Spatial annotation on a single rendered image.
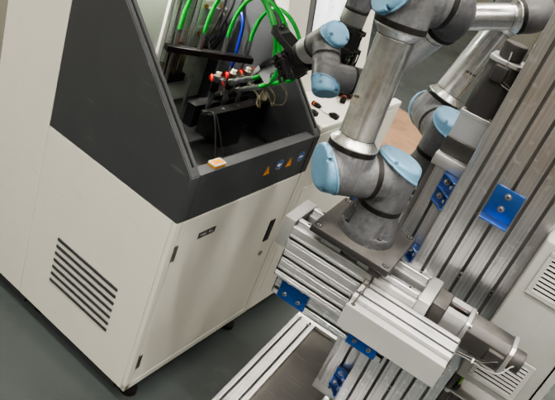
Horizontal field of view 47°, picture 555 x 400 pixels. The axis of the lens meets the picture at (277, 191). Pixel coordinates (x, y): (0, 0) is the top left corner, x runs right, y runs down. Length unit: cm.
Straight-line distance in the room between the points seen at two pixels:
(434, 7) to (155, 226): 100
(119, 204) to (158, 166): 23
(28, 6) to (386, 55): 119
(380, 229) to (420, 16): 52
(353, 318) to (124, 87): 90
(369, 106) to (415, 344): 56
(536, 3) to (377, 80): 69
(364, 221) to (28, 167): 122
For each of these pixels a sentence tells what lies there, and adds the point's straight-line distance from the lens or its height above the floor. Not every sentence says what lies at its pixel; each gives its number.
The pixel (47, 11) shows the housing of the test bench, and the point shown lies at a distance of 209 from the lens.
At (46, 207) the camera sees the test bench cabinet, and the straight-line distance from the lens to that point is 228.
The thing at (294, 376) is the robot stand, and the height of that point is 21.
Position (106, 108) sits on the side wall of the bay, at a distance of 194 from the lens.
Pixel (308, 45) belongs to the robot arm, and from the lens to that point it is 175.
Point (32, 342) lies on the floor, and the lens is 251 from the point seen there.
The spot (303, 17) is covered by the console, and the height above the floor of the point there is 126.
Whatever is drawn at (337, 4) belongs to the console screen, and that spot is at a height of 131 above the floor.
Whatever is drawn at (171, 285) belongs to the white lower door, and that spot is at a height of 52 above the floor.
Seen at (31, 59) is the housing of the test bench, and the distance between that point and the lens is 218.
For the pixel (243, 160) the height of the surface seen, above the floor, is 95.
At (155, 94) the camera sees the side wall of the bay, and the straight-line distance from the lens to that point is 178.
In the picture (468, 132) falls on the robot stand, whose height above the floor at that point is 133.
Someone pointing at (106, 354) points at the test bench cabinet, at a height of 15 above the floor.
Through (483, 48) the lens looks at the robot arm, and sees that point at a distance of 208.
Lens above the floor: 183
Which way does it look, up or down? 29 degrees down
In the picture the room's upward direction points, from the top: 22 degrees clockwise
